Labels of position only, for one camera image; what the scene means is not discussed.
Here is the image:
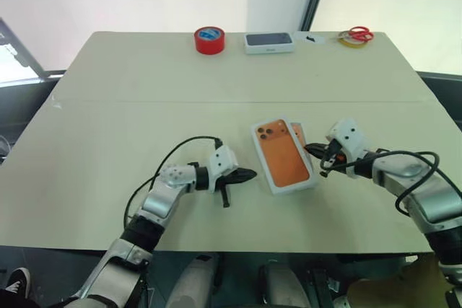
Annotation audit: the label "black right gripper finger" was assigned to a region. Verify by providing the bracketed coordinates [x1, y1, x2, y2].
[304, 142, 328, 158]

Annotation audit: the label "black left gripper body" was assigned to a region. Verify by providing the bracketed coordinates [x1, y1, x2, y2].
[215, 173, 236, 209]

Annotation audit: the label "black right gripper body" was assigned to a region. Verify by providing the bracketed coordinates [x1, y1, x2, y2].
[319, 141, 348, 179]

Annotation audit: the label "orange smartphone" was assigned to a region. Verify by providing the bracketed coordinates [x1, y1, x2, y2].
[290, 123, 306, 146]

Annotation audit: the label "white phone box base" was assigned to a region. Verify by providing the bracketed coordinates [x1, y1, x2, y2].
[287, 120, 308, 152]

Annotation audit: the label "sealed white phone box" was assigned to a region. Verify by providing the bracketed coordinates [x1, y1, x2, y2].
[243, 31, 297, 56]

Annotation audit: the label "grey rounded shape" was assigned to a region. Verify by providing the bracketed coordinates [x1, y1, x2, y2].
[165, 255, 218, 308]
[258, 262, 312, 308]

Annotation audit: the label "yellow tape roll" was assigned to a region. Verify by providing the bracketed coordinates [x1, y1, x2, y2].
[336, 30, 370, 49]

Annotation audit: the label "black table leg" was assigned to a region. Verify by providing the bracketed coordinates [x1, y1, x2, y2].
[311, 267, 341, 306]

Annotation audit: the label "red tape roll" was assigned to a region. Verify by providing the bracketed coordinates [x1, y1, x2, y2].
[193, 26, 227, 56]

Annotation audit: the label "olive trousers leg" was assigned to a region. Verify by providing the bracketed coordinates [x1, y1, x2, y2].
[345, 252, 450, 308]

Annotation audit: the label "black white sneaker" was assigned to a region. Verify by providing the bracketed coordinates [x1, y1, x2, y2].
[4, 267, 32, 299]

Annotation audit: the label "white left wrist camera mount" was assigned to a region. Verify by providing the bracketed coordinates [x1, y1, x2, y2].
[208, 145, 240, 194]

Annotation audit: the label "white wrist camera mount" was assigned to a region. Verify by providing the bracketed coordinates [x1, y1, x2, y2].
[325, 118, 373, 165]
[208, 145, 240, 194]

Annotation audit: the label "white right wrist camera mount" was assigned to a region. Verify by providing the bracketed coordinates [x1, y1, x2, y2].
[325, 118, 373, 165]

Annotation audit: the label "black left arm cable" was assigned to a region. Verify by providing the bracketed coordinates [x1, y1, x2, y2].
[123, 136, 223, 230]

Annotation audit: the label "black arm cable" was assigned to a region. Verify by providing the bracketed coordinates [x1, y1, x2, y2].
[320, 150, 442, 216]
[123, 136, 223, 230]

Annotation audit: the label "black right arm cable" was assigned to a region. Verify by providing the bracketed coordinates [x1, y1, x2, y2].
[320, 150, 442, 216]

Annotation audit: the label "red handled scissors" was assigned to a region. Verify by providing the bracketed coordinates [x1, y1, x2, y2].
[336, 26, 375, 43]

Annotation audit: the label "black slanted frame bar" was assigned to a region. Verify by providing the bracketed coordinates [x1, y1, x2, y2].
[0, 17, 48, 81]

